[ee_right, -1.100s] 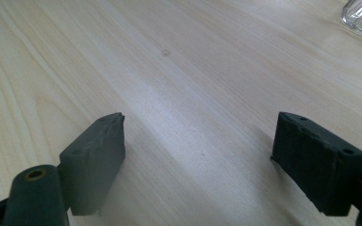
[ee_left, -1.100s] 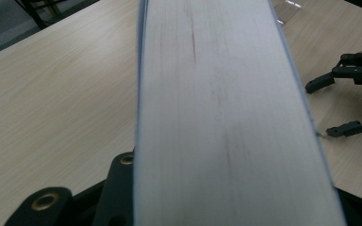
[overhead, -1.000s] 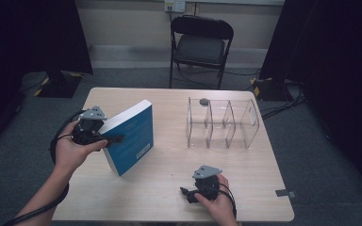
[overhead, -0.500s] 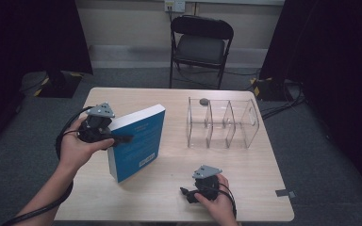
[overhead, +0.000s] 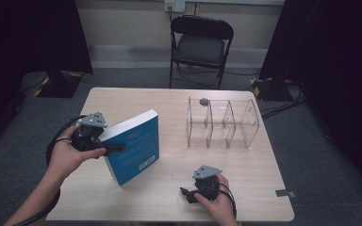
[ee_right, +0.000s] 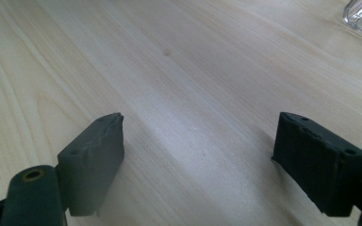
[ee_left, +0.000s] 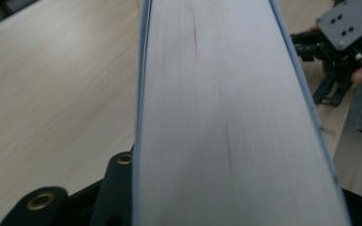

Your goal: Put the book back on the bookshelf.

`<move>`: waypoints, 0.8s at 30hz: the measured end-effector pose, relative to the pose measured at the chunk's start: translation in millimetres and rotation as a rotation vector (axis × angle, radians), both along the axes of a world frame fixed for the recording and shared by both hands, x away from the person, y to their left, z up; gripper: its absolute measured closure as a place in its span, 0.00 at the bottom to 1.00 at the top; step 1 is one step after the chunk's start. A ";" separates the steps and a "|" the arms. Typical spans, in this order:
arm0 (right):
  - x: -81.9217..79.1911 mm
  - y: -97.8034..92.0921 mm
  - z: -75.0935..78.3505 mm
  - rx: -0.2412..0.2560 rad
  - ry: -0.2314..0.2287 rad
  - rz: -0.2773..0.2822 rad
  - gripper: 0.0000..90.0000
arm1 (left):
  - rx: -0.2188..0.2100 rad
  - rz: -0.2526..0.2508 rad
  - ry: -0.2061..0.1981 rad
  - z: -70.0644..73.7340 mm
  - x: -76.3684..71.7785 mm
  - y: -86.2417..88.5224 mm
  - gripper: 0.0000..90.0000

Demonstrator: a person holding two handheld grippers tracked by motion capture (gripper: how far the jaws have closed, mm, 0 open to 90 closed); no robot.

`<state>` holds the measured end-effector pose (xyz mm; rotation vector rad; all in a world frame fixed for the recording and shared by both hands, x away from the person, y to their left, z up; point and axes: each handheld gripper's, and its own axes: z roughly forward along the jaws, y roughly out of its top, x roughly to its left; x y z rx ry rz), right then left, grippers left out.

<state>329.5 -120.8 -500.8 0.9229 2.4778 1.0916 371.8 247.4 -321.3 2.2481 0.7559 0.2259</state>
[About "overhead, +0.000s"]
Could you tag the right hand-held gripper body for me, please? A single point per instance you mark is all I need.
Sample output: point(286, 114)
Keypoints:
point(207, 185)

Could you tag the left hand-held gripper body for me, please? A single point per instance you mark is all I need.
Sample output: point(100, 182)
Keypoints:
point(88, 138)

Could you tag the blue book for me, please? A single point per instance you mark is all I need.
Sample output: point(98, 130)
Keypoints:
point(135, 157)

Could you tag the clear acrylic book rack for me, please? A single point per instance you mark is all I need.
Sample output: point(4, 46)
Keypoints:
point(223, 125)

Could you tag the person's right hand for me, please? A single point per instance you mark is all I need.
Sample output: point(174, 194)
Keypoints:
point(221, 205)

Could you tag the person's left hand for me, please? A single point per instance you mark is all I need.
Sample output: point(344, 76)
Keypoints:
point(64, 153)

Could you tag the black stand base yellow tape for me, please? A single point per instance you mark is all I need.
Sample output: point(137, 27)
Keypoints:
point(58, 84)
point(270, 89)

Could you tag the grey tape strip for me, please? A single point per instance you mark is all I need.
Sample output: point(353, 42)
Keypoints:
point(285, 193)

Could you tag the small grey round object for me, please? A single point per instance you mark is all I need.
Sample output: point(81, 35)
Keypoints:
point(204, 101)

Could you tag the black curtain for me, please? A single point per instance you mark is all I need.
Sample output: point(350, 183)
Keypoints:
point(336, 78)
point(19, 62)

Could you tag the black folding chair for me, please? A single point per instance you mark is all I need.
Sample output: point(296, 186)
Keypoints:
point(199, 47)

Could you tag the white wall outlet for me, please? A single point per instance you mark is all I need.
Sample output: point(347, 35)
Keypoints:
point(174, 5)

